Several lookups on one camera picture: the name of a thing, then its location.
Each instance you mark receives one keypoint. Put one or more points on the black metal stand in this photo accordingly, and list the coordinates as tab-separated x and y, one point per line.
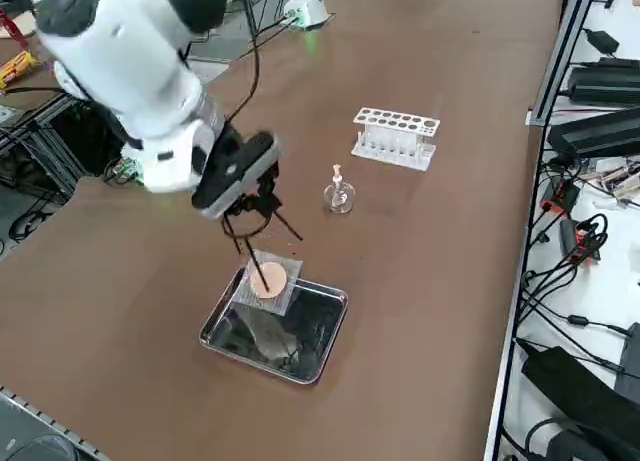
260	11

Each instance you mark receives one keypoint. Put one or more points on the black finned power supply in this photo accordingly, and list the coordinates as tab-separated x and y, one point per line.
595	133

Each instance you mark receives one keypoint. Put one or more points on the black aluminium frame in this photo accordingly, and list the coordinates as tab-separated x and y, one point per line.
55	151

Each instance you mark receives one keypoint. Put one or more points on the red metal clamp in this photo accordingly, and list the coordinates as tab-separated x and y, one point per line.
12	28

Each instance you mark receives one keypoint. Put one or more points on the stainless steel tray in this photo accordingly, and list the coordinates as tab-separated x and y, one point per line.
325	331

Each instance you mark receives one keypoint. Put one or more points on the white test tube rack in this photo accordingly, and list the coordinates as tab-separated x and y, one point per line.
372	151

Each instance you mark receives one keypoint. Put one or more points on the dark grey round object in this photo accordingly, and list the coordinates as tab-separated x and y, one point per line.
42	448

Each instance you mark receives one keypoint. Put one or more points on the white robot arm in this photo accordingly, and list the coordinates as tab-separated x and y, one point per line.
125	56
307	1

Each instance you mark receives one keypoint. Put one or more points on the aluminium profile post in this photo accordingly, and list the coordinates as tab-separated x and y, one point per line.
565	56

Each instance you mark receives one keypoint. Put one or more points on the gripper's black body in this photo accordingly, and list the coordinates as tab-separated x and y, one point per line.
235	171

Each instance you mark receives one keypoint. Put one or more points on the orange black converter box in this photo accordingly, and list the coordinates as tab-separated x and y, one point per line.
560	196
580	241

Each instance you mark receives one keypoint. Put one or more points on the large black power brick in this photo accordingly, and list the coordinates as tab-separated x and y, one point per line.
575	396

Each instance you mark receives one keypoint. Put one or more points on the small black power adapter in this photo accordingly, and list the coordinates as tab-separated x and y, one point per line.
602	41

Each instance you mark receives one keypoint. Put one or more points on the yellow snack packet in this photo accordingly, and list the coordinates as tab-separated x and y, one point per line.
17	66

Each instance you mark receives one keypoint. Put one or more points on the wooden board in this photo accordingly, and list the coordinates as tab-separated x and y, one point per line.
20	23

